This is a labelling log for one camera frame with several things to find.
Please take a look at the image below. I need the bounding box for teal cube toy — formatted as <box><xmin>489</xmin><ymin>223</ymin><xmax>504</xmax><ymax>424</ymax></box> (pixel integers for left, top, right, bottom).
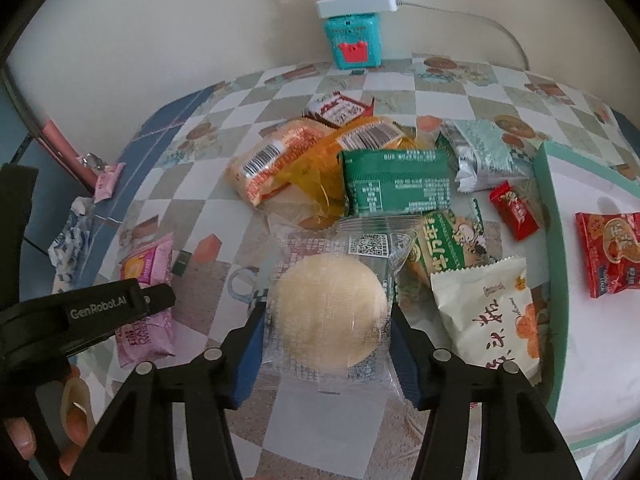
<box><xmin>322</xmin><ymin>12</ymin><xmax>384</xmax><ymax>70</ymax></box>

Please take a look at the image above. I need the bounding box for blue and white wrapper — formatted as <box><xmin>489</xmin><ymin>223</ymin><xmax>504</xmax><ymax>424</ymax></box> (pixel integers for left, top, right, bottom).
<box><xmin>48</xmin><ymin>197</ymin><xmax>96</xmax><ymax>294</ymax></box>

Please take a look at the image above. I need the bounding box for green cartoon snack packet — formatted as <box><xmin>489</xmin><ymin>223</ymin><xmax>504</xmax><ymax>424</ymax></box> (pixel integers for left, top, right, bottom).
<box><xmin>404</xmin><ymin>209</ymin><xmax>502</xmax><ymax>302</ymax></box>

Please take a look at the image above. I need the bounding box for dark green snack packet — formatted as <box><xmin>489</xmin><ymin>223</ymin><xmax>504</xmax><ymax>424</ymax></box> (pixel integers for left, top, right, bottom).
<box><xmin>342</xmin><ymin>148</ymin><xmax>454</xmax><ymax>217</ymax></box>

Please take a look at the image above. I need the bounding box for person's left hand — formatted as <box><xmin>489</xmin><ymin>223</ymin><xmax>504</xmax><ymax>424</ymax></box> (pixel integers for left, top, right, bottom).
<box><xmin>2</xmin><ymin>365</ymin><xmax>96</xmax><ymax>477</ymax></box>

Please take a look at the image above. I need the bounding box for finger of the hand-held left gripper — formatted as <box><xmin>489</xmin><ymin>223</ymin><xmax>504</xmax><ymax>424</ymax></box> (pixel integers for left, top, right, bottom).
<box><xmin>61</xmin><ymin>280</ymin><xmax>177</xmax><ymax>350</ymax></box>

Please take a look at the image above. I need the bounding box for orange bread packet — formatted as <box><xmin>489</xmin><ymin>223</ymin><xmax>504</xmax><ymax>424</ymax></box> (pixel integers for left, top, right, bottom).
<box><xmin>227</xmin><ymin>117</ymin><xmax>337</xmax><ymax>207</ymax></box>
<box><xmin>279</xmin><ymin>114</ymin><xmax>409</xmax><ymax>229</ymax></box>

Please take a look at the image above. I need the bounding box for small pink candy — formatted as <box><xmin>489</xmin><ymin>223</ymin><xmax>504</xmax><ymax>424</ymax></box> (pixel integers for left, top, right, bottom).
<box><xmin>93</xmin><ymin>162</ymin><xmax>127</xmax><ymax>205</ymax></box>

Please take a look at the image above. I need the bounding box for white power strip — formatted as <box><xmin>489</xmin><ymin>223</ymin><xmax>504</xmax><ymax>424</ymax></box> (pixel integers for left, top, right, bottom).
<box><xmin>315</xmin><ymin>0</ymin><xmax>401</xmax><ymax>19</ymax></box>

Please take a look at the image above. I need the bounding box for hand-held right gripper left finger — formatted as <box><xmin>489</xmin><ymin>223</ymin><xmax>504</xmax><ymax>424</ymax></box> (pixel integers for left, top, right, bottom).
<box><xmin>85</xmin><ymin>304</ymin><xmax>268</xmax><ymax>480</ymax></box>

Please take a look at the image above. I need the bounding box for small red candy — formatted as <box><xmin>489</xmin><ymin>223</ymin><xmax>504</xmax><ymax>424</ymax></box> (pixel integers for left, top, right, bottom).
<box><xmin>488</xmin><ymin>180</ymin><xmax>540</xmax><ymax>242</ymax></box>

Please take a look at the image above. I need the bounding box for clear bun packet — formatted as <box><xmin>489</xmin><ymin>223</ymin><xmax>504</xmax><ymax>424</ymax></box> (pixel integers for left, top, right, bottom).
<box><xmin>259</xmin><ymin>214</ymin><xmax>420</xmax><ymax>397</ymax></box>

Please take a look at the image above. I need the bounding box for white pastry packet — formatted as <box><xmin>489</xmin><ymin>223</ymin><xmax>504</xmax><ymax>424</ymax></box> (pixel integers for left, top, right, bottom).
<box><xmin>429</xmin><ymin>255</ymin><xmax>544</xmax><ymax>387</ymax></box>

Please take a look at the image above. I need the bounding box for white tray with green rim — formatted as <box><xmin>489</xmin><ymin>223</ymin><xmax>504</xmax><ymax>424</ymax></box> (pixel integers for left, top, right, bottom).
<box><xmin>531</xmin><ymin>140</ymin><xmax>640</xmax><ymax>457</ymax></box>

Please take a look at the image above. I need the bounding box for red and white snack packet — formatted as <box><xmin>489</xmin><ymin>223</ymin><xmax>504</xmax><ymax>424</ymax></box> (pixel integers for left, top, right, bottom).
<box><xmin>302</xmin><ymin>90</ymin><xmax>376</xmax><ymax>129</ymax></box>

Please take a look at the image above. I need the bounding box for pink snack packet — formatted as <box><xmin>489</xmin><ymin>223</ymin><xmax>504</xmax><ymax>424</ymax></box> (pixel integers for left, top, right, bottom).
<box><xmin>115</xmin><ymin>233</ymin><xmax>177</xmax><ymax>367</ymax></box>

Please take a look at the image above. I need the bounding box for silver teal snack packet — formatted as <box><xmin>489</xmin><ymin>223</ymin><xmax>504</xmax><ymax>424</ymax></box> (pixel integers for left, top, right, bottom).
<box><xmin>437</xmin><ymin>119</ymin><xmax>531</xmax><ymax>194</ymax></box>

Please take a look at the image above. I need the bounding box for pink bar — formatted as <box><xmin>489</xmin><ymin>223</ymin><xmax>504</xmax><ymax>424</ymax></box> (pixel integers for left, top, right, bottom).
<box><xmin>42</xmin><ymin>119</ymin><xmax>101</xmax><ymax>194</ymax></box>

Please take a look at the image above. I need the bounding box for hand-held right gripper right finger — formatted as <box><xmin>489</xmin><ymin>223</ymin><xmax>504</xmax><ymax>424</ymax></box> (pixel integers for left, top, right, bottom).
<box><xmin>389</xmin><ymin>304</ymin><xmax>583</xmax><ymax>480</ymax></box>

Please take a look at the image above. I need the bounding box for grey power strip cable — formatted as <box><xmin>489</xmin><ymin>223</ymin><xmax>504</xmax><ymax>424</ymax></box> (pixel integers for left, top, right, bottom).
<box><xmin>396</xmin><ymin>0</ymin><xmax>531</xmax><ymax>70</ymax></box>

